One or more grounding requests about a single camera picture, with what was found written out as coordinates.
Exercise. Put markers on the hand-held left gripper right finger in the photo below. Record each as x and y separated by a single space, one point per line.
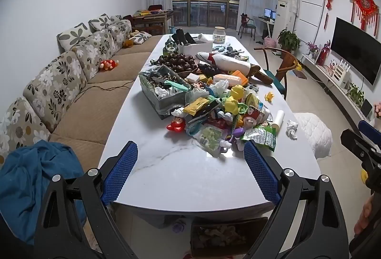
262 172

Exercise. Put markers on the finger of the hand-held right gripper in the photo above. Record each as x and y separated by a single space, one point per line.
357 144
370 129

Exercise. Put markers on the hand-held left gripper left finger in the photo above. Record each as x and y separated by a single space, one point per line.
119 169

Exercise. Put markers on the person's right hand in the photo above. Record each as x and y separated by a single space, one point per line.
364 217

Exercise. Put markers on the pink flowers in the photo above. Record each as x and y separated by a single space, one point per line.
377 110

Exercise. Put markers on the dark tablet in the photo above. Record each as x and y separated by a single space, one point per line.
366 108

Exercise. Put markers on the green snack packet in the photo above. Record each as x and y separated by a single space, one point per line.
259 137

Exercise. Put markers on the small green potted plant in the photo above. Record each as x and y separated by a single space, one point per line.
355 93

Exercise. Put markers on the white quilted cushion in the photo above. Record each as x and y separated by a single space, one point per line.
315 134

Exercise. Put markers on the crumpled white tissue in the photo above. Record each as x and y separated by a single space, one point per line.
292 129

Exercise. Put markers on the small white paper roll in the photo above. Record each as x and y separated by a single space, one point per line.
278 120

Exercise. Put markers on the green spout pouch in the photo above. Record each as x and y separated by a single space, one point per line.
210 140

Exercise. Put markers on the white television console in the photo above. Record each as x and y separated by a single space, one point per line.
333 80

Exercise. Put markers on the white router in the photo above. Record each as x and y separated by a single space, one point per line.
341 74

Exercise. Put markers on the floral beige sofa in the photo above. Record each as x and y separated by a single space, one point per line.
83 116

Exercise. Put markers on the red doll toy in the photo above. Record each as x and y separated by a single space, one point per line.
176 127

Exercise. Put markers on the small yellow toy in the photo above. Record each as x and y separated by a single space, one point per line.
269 96

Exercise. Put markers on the yellow duck toy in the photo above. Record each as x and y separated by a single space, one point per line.
235 98

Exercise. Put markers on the black television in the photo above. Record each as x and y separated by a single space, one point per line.
357 50

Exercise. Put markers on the purple flower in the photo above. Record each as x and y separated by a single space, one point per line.
179 225

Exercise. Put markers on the blue cloth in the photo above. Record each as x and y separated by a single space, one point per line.
35 181

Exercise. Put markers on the grey bin with plastic liner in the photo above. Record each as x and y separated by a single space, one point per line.
160 95

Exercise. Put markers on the yellow snack packet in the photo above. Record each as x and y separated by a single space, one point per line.
196 105

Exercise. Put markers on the tissue pack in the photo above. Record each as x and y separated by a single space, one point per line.
226 79

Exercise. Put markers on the small purple potted plant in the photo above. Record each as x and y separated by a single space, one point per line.
312 48

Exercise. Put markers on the clear plastic bag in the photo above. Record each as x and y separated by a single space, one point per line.
195 95

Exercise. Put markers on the wooden armchair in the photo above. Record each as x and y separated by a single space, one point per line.
285 68

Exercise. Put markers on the red plush toy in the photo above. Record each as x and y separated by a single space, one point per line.
108 64

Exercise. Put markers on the white bowling pin plush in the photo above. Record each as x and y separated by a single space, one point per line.
226 64

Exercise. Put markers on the large green potted plant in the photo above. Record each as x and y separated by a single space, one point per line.
288 38

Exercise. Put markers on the pile of dark chestnuts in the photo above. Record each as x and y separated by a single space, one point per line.
178 61

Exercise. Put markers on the large red knot decoration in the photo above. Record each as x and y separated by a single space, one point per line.
365 5

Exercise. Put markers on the brown plush toy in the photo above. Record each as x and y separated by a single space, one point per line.
128 43

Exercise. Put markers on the pink basket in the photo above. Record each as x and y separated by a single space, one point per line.
270 42

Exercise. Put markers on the leaf print throw pillow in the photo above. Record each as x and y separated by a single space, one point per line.
104 21
73 36
141 37

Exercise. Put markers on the white storage box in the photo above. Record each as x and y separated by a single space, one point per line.
198 47

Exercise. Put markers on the white lidded jar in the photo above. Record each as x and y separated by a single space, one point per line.
220 35

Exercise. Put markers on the white standing air conditioner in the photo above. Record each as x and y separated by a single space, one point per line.
284 13

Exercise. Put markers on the white paper towel roll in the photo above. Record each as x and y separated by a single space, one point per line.
203 37

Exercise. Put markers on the dark desk chair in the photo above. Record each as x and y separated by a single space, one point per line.
247 25

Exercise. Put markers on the white computer desk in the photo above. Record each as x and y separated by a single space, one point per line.
266 23

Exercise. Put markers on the dark wooden desk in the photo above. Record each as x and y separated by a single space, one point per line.
151 20

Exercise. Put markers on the computer monitor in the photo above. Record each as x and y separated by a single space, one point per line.
269 14

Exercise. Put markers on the white wall panel with vent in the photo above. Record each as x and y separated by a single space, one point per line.
312 5

